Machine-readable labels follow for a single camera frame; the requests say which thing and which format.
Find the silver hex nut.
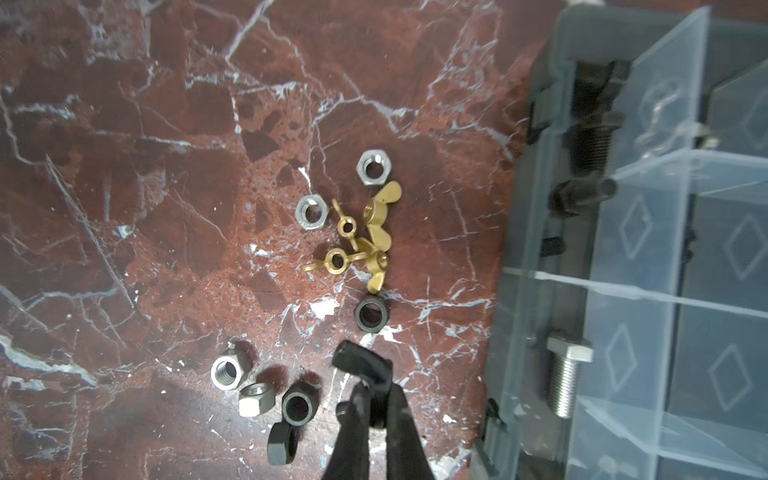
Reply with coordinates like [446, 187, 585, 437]
[238, 382, 276, 418]
[210, 342, 253, 391]
[295, 194, 329, 231]
[356, 149, 392, 186]

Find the silver hex nut lower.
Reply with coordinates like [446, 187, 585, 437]
[238, 382, 276, 418]

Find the clear compartment organizer box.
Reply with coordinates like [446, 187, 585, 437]
[470, 4, 767, 479]

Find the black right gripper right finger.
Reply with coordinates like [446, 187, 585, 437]
[386, 384, 434, 480]

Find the black hex nut flat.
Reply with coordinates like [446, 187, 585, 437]
[267, 421, 299, 466]

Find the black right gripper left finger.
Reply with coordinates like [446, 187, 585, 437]
[322, 382, 372, 480]

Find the brass wing nut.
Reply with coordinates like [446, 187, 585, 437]
[301, 248, 369, 275]
[332, 199, 359, 252]
[363, 181, 402, 252]
[366, 250, 389, 295]

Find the brass wing nut left upper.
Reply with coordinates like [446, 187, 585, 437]
[332, 199, 359, 252]

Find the silver hex nut left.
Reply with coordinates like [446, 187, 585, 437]
[210, 342, 253, 391]

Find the black bolt in box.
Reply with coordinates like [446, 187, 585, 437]
[548, 60, 631, 218]

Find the silver hex bolt in box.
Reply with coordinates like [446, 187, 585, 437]
[546, 331, 594, 419]

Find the silver hex nut top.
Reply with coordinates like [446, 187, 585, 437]
[356, 149, 392, 186]

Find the black wing nut bottom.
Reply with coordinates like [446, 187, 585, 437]
[332, 340, 393, 429]

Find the black hex nut lower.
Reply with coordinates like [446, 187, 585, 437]
[282, 381, 320, 427]

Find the brass wing nut left lower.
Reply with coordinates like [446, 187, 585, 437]
[301, 248, 369, 275]

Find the black hex nut large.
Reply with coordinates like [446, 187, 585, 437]
[354, 295, 389, 333]

